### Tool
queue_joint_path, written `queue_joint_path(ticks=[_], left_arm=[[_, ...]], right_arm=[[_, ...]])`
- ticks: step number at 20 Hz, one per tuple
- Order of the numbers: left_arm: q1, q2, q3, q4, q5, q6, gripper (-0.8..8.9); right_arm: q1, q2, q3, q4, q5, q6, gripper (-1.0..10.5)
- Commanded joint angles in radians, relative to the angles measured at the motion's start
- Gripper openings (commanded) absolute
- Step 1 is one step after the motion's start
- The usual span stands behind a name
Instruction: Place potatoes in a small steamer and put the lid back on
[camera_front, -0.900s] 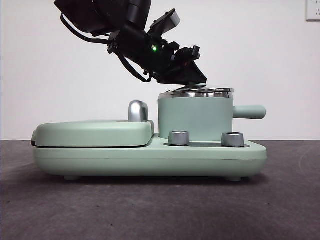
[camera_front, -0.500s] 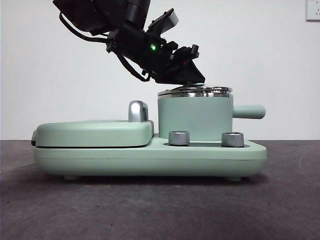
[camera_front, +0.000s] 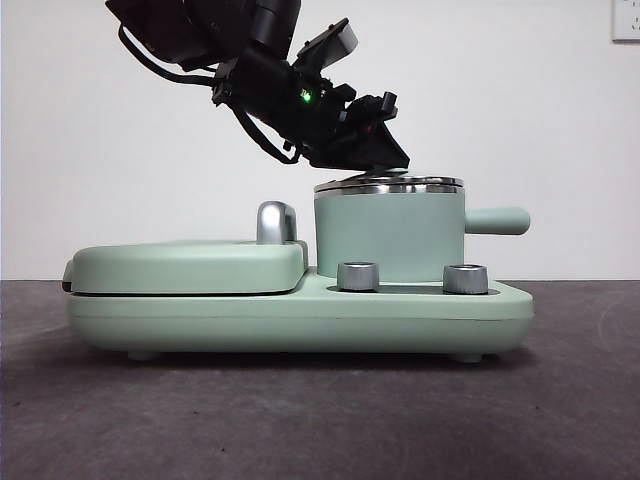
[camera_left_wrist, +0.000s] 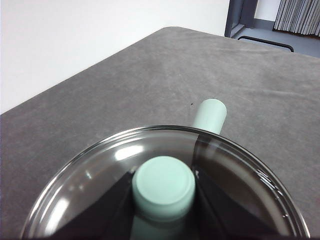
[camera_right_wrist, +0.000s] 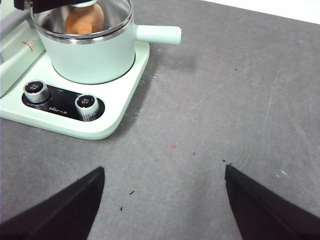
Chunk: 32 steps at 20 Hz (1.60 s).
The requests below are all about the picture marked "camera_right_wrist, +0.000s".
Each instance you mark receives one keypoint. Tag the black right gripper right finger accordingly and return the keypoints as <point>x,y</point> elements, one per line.
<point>270,215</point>

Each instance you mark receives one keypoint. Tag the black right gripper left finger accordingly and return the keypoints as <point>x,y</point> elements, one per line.
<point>57,212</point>

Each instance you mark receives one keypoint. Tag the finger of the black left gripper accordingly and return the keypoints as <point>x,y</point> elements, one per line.
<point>50,5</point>

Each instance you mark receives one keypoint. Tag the brown potato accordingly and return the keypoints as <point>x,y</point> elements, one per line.
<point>85,21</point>

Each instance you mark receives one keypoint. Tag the glass lid with green knob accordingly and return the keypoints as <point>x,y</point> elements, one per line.
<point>117,20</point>

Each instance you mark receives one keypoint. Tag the mint green griddle cover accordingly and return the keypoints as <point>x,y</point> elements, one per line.
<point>17,65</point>

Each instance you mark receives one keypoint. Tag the silver control knob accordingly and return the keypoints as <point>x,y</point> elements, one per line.
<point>35,90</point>
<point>86,105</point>

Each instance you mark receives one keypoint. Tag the mint green breakfast machine base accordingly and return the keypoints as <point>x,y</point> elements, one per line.
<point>120,100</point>

